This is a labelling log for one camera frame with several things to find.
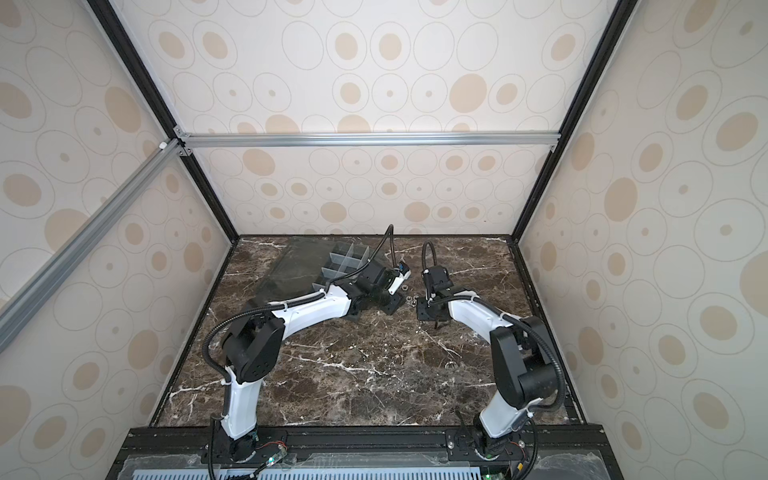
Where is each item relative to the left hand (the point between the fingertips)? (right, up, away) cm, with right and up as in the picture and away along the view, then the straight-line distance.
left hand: (408, 296), depth 90 cm
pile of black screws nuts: (0, +1, -7) cm, 7 cm away
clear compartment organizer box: (-36, +10, +21) cm, 43 cm away
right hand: (+9, -5, +4) cm, 11 cm away
